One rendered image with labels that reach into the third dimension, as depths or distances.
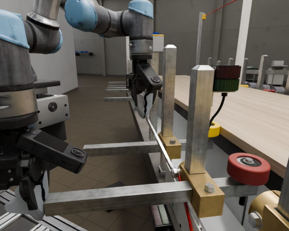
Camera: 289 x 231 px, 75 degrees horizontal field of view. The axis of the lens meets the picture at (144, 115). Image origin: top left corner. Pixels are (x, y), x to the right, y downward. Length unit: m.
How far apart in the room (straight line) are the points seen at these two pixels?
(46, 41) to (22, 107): 0.57
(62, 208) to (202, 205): 0.26
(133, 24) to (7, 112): 0.43
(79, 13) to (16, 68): 0.26
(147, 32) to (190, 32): 12.44
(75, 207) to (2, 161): 0.15
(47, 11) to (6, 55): 0.56
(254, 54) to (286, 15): 2.17
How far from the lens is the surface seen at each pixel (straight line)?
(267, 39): 12.58
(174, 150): 0.62
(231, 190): 0.47
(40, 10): 0.88
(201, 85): 0.39
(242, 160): 0.48
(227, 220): 0.74
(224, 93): 0.43
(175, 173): 0.48
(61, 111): 0.73
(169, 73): 0.62
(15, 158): 0.37
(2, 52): 0.33
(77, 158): 0.36
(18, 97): 0.34
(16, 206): 0.44
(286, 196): 0.23
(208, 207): 0.42
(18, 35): 0.34
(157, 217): 0.59
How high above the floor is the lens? 1.11
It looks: 16 degrees down
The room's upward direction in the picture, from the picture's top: straight up
